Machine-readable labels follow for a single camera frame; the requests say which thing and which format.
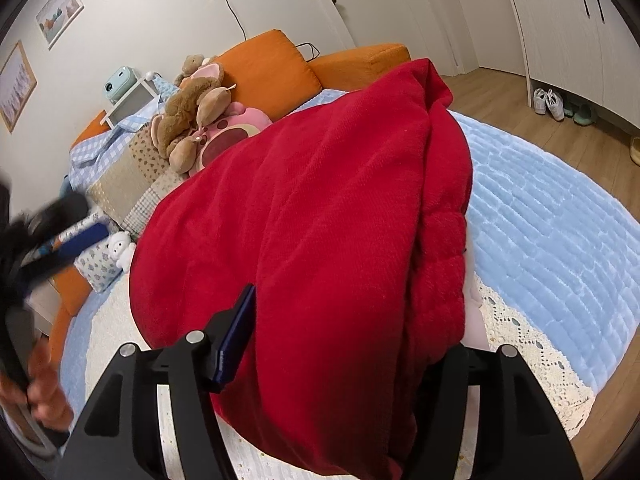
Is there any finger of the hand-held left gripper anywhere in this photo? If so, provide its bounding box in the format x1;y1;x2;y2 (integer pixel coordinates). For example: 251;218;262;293
20;222;111;281
30;192;93;241

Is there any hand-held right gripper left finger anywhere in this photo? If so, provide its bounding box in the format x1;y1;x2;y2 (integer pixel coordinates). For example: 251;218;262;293
55;284;258;480

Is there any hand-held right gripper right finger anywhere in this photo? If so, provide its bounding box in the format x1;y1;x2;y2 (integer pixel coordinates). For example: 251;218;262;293
400;342;583;480

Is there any red knit polo sweater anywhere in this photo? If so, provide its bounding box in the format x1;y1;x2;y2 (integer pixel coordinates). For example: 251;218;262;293
129;57;473;480

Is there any person's left hand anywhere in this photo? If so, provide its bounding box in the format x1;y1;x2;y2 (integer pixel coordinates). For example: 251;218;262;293
0;332;76;433

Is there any white flower-patterned pillow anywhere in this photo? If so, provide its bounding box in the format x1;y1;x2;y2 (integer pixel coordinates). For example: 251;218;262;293
75;240;133;293

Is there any small white plush toy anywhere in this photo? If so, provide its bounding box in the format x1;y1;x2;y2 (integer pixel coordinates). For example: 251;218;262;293
105;231;136;273

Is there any blue plaid pillow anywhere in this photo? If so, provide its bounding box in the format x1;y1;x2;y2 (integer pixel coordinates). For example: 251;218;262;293
69;102;166;181

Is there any beige patchwork pillow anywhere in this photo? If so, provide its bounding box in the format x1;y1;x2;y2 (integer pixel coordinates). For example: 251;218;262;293
85;122;188;241

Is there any white dotted lace blanket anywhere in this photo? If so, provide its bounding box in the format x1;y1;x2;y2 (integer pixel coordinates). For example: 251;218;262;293
85;255;597;480

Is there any white bedside shelf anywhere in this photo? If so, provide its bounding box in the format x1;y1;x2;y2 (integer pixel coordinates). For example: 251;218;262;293
102;71;161;126

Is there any teal mini projector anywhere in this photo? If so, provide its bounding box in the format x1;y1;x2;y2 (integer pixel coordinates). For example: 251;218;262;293
102;66;138;106

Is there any brown monkey plush toy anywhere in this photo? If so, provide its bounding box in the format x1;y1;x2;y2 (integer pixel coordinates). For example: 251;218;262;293
150;77;236;171

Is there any pink bear plush toy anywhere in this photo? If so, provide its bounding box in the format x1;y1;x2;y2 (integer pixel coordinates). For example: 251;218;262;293
187;62;273;177

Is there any small brown bear plush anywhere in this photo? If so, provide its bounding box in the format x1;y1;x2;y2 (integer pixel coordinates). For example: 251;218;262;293
172;54;206;86

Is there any light blue quilted bed mat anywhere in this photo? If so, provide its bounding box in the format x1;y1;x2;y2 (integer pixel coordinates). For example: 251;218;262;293
60;87;640;413

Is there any orange headboard cushion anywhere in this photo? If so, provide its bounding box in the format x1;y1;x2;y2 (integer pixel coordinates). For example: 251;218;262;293
215;29;322;122

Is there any white wardrobe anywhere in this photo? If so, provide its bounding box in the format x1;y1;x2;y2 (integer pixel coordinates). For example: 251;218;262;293
492;0;640;133

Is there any wooden framed wall picture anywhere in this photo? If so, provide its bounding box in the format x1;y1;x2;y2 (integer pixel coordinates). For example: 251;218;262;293
0;40;38;133

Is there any white framed wall picture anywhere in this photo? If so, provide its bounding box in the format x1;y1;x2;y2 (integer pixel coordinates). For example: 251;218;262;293
35;0;85;51

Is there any black power cable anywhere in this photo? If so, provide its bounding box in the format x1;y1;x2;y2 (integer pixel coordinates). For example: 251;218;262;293
220;0;321;63

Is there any orange bed frame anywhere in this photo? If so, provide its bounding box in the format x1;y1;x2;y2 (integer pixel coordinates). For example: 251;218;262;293
47;44;412;368

